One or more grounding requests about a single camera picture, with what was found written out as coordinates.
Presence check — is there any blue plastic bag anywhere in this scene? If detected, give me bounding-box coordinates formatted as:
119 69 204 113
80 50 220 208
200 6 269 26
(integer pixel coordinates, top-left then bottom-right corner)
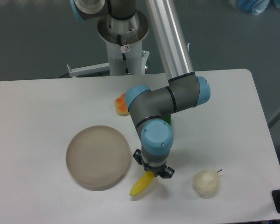
228 0 270 15

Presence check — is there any white pear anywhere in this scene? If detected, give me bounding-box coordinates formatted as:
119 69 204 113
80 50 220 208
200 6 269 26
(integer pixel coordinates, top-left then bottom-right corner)
193 169 221 198

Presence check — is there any orange knotted bread roll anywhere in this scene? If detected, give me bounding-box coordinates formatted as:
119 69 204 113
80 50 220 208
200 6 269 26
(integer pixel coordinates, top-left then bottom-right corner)
115 93 130 116

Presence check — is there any green bell pepper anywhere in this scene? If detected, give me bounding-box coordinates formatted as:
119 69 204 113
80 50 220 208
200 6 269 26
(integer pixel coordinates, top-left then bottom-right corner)
164 115 172 125

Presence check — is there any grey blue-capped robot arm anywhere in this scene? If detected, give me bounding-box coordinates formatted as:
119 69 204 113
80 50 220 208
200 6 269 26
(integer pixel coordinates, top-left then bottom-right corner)
70 0 210 178

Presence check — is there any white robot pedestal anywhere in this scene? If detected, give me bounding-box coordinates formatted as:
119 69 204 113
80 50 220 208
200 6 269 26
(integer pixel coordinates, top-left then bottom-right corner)
68 10 149 77

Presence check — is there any black cable on pedestal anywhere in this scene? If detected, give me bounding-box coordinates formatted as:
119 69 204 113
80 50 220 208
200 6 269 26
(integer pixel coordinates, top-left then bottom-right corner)
116 34 130 75

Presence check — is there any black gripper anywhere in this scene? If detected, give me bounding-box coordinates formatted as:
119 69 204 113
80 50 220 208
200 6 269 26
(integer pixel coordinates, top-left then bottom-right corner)
133 149 175 179

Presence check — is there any beige round plate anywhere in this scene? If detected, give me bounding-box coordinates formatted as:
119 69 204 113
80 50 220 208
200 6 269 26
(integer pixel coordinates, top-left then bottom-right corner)
66 126 131 191

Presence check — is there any yellow banana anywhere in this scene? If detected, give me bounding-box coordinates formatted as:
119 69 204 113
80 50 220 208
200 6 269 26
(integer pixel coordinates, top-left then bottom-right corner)
129 171 155 196

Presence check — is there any grey metal leg right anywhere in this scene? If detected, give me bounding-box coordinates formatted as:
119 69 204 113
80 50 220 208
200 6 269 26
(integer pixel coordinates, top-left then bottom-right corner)
267 106 280 129

